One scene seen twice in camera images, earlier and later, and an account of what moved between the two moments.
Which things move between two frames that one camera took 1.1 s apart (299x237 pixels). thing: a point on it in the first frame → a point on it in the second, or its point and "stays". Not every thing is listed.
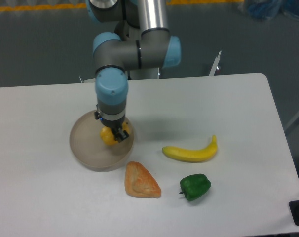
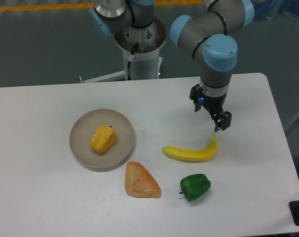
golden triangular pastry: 139,182 stays
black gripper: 114,125 → 214,104
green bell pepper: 194,186 stays
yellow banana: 197,155 stays
